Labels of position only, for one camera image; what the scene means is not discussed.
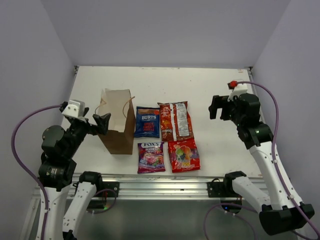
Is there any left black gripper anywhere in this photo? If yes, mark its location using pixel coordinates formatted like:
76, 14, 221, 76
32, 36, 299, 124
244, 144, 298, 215
63, 106, 110, 158

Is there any brown paper bag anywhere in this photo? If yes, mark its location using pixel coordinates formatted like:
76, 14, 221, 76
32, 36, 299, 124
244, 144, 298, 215
97, 88, 136, 155

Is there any red Doritos chips bag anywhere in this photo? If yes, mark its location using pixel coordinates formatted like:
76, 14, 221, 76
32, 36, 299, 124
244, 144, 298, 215
157, 101, 194, 142

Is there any blue Burts chips bag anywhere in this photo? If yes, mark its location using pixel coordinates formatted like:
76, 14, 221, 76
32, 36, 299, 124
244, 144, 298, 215
134, 106, 160, 138

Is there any purple Fox's candy bag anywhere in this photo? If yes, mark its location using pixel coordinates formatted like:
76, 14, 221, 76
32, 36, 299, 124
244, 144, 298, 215
137, 141, 166, 174

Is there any red fruit candy bag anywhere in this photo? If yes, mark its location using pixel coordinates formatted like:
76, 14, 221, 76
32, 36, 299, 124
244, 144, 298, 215
168, 138, 201, 173

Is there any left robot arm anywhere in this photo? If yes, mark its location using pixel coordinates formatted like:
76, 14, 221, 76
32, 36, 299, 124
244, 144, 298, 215
36, 102, 111, 240

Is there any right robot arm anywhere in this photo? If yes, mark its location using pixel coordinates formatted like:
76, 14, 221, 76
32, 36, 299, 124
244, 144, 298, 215
208, 93, 315, 236

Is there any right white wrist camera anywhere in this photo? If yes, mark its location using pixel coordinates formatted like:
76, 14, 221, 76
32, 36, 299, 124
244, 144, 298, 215
227, 79, 248, 102

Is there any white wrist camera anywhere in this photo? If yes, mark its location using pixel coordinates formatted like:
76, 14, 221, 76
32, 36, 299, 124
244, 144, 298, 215
62, 100, 85, 118
227, 79, 248, 102

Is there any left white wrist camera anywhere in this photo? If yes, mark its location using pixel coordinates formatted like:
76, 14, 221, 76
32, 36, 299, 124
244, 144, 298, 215
62, 100, 85, 118

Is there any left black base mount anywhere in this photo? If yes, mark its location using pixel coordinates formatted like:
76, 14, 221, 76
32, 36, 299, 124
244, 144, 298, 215
87, 181, 120, 212

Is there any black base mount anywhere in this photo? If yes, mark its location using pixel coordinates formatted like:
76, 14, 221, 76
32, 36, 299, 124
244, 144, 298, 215
87, 181, 120, 212
206, 178, 240, 198

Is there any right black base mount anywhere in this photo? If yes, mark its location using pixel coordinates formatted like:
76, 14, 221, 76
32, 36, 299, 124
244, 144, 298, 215
206, 178, 240, 198

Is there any aluminium rail frame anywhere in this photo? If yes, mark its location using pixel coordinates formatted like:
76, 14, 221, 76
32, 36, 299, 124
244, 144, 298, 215
19, 65, 296, 240

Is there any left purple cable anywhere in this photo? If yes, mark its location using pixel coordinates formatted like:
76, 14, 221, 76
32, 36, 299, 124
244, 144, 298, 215
11, 104, 63, 240

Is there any purple cable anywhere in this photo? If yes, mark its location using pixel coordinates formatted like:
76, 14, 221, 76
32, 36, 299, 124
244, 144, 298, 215
203, 80, 320, 240
11, 104, 63, 240

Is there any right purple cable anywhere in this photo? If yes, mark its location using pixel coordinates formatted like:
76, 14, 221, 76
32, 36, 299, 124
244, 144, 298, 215
203, 80, 320, 240

